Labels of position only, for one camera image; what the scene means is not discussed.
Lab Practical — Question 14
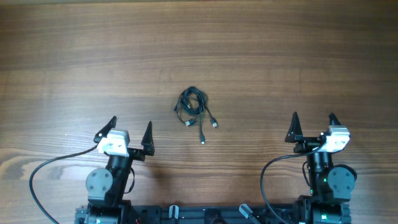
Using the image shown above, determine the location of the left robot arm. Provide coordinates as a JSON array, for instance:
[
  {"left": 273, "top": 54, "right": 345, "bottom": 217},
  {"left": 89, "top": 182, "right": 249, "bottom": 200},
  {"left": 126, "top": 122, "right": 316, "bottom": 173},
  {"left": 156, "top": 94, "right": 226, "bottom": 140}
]
[{"left": 74, "top": 116, "right": 155, "bottom": 224}]

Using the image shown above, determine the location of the camera black cable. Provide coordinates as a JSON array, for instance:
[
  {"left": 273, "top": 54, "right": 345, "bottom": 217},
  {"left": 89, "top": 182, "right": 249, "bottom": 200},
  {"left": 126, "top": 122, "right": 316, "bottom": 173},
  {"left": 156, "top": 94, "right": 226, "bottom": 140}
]
[
  {"left": 260, "top": 146, "right": 324, "bottom": 224},
  {"left": 29, "top": 144, "right": 99, "bottom": 224}
]

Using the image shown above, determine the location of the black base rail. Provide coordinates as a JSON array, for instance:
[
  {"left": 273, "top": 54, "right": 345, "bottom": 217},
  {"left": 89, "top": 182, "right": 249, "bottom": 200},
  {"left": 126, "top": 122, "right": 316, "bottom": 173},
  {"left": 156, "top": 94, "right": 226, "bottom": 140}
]
[{"left": 74, "top": 203, "right": 352, "bottom": 224}]

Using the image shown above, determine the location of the right camera black cable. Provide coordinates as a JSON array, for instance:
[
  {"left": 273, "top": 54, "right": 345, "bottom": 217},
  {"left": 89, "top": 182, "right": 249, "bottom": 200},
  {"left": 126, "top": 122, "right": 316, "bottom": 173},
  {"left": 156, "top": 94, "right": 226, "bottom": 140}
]
[{"left": 260, "top": 146, "right": 324, "bottom": 224}]

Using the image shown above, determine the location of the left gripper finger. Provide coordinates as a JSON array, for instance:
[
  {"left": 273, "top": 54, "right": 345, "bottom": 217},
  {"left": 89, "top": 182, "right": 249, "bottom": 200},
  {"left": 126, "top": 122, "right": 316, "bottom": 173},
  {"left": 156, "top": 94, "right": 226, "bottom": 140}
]
[
  {"left": 93, "top": 116, "right": 118, "bottom": 143},
  {"left": 141, "top": 121, "right": 155, "bottom": 156}
]

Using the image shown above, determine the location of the left camera black cable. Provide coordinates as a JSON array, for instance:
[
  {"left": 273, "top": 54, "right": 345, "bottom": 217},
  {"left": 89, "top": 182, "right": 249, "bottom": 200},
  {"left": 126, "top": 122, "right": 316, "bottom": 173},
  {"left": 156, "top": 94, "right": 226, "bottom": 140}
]
[{"left": 29, "top": 144, "right": 99, "bottom": 224}]

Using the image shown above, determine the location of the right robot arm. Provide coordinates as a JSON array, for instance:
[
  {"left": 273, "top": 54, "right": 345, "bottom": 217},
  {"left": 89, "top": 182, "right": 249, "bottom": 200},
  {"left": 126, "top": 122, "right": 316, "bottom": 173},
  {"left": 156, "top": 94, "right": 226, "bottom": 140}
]
[{"left": 285, "top": 112, "right": 357, "bottom": 224}]

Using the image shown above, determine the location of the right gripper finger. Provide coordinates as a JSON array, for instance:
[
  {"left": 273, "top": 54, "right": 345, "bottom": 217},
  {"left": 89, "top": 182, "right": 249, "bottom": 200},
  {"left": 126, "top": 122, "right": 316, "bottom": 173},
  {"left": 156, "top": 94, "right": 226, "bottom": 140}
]
[
  {"left": 328, "top": 113, "right": 341, "bottom": 126},
  {"left": 285, "top": 111, "right": 303, "bottom": 143}
]

